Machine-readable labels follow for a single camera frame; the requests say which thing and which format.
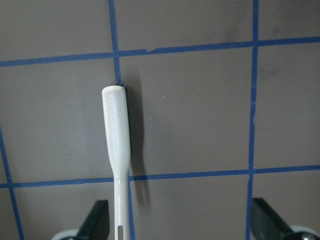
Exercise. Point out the white hand brush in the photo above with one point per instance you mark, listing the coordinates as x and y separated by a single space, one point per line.
116 121

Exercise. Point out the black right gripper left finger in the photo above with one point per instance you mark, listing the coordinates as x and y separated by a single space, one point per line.
96 225

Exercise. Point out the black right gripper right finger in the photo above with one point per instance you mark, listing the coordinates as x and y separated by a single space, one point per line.
266 224

